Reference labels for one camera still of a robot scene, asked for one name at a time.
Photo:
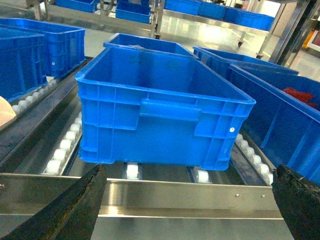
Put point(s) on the steel background shelf cart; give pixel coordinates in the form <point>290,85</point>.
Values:
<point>296,31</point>

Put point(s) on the blue left front crate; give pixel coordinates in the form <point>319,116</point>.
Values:
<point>22,62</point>

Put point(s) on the beige plastic dustpan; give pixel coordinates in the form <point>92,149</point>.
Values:
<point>7,113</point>

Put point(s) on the blue rear centre crate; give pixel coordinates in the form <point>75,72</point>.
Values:
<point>150,44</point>

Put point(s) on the blue right rear crate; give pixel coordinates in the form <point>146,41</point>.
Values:
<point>220,61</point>

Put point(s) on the blue front centre crate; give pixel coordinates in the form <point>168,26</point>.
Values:
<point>146,107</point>

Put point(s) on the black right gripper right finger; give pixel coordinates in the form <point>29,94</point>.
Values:
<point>298,200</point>

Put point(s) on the blue crate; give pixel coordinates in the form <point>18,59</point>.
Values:
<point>150,44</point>
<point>284,128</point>
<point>64,45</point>
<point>146,107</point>
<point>220,61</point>
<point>22,62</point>

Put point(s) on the steel roller shelf rack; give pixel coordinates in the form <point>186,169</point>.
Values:
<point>165,201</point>

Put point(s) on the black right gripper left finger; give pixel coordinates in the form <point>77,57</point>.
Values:
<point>70,216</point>

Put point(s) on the blue right front crate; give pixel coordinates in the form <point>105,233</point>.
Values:
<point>284,128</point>

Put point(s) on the blue left rear crate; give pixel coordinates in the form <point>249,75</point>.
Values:
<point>64,45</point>

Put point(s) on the red item in crate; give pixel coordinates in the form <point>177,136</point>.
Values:
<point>302,96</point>

